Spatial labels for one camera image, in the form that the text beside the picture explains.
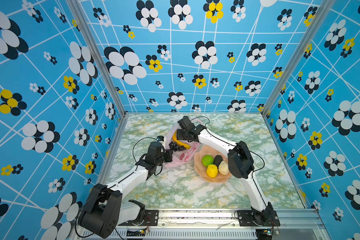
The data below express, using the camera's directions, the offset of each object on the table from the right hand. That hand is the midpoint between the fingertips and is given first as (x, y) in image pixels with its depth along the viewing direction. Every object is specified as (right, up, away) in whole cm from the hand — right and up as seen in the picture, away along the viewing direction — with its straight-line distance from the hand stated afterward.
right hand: (181, 134), depth 98 cm
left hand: (-4, -9, -11) cm, 15 cm away
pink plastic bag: (0, -13, -11) cm, 17 cm away
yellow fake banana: (-4, -1, -11) cm, 12 cm away
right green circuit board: (+40, -46, -27) cm, 67 cm away
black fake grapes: (-4, -8, -1) cm, 9 cm away
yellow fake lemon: (+18, -20, -15) cm, 30 cm away
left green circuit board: (-22, -46, -26) cm, 57 cm away
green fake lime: (+16, -15, -11) cm, 24 cm away
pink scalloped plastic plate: (+12, -20, -11) cm, 26 cm away
